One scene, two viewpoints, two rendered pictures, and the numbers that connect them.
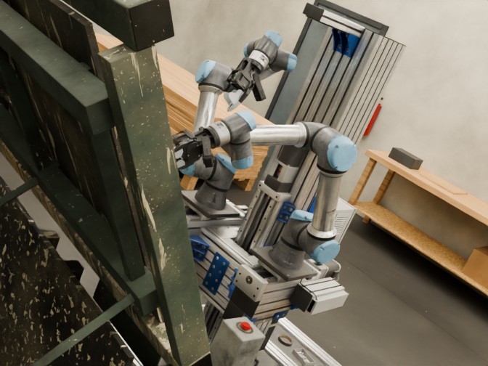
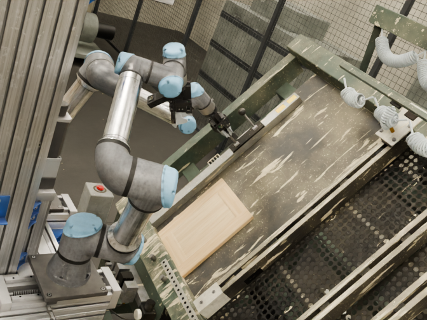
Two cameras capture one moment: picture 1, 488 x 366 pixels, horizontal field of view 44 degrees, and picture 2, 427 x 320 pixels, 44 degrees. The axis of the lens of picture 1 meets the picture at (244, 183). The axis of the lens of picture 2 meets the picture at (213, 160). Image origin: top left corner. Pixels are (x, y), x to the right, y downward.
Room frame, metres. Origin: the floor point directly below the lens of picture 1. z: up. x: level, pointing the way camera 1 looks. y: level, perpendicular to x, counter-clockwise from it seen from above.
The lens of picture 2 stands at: (4.07, 0.75, 2.26)
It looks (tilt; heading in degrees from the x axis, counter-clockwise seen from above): 23 degrees down; 193
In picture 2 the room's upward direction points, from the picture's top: 22 degrees clockwise
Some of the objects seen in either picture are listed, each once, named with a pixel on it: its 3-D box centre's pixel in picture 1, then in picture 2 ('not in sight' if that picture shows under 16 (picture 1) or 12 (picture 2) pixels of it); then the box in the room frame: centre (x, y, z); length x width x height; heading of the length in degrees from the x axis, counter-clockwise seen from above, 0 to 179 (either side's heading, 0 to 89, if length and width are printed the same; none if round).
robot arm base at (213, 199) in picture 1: (213, 192); (71, 261); (2.68, 0.11, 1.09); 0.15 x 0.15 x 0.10
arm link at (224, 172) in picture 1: (221, 170); (82, 235); (2.67, 0.12, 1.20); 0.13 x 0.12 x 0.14; 118
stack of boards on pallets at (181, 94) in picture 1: (161, 107); not in sight; (6.66, 1.19, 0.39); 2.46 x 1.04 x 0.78; 54
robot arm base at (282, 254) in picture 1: (290, 250); not in sight; (2.39, -0.29, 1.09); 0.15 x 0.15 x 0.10
